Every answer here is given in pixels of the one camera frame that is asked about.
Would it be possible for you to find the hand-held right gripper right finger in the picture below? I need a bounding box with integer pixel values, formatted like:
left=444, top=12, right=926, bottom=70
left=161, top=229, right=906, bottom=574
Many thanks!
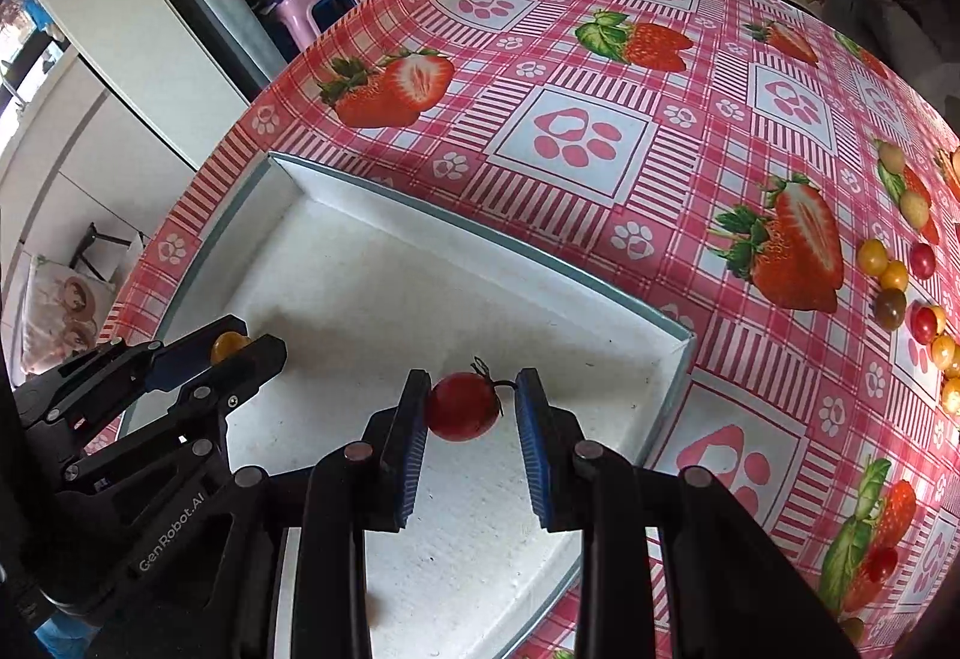
left=514, top=368, right=863, bottom=659

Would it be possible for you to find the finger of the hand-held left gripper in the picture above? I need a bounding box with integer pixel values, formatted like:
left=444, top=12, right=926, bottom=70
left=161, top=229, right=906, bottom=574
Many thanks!
left=13, top=314, right=250, bottom=429
left=63, top=335, right=289, bottom=489

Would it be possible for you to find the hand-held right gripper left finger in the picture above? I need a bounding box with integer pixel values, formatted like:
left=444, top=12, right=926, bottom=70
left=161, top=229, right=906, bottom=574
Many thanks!
left=225, top=370, right=431, bottom=659

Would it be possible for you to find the yellow cherry tomato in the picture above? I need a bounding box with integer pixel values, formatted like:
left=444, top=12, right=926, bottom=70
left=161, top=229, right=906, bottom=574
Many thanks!
left=210, top=331, right=250, bottom=366

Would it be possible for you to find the red cherry tomato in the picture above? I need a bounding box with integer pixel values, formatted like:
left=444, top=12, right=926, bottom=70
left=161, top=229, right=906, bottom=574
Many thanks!
left=424, top=359, right=518, bottom=444
left=864, top=546, right=899, bottom=583

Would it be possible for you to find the white shallow tray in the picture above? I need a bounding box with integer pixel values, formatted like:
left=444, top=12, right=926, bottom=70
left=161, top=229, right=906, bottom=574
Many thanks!
left=116, top=152, right=698, bottom=659

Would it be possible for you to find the brown cherry tomato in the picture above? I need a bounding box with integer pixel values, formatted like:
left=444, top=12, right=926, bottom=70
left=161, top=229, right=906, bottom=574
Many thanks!
left=874, top=290, right=908, bottom=332

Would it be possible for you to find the printed cushion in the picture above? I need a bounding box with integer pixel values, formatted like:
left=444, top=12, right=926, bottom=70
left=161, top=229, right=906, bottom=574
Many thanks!
left=19, top=257, right=121, bottom=375

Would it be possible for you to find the black folding rack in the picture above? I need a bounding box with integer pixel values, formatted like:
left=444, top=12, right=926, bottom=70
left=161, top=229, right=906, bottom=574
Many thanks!
left=67, top=220, right=151, bottom=285

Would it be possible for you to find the strawberry print tablecloth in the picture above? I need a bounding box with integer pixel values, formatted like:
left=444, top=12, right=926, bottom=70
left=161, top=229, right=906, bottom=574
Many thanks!
left=97, top=0, right=960, bottom=659

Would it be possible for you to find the white cabinet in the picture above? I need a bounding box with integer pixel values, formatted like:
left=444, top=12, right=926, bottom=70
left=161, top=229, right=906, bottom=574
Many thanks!
left=22, top=0, right=252, bottom=172

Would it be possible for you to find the purple plastic stool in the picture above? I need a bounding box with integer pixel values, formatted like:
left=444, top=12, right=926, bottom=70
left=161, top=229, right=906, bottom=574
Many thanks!
left=259, top=0, right=368, bottom=49

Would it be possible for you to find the row of small tomatoes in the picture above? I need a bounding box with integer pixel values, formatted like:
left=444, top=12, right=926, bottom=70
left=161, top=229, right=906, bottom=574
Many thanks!
left=857, top=237, right=960, bottom=416

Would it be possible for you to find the bag of small oranges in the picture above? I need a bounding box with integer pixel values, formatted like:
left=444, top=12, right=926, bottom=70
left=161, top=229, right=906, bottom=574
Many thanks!
left=934, top=147, right=960, bottom=199

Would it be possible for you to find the pale sofa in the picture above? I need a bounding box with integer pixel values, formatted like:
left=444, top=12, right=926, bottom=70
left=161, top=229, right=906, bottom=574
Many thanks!
left=847, top=0, right=960, bottom=105

